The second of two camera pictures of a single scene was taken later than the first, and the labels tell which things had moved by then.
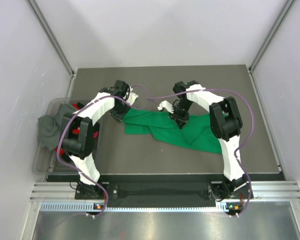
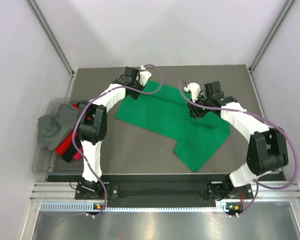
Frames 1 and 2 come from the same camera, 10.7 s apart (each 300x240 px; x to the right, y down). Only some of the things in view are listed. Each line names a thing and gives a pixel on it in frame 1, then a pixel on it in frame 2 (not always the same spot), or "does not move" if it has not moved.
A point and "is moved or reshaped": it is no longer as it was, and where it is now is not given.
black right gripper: x=181 y=121 -> x=195 y=111
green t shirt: x=200 y=131 is moved or reshaped
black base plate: x=162 y=191 does not move
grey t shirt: x=50 y=127 does not move
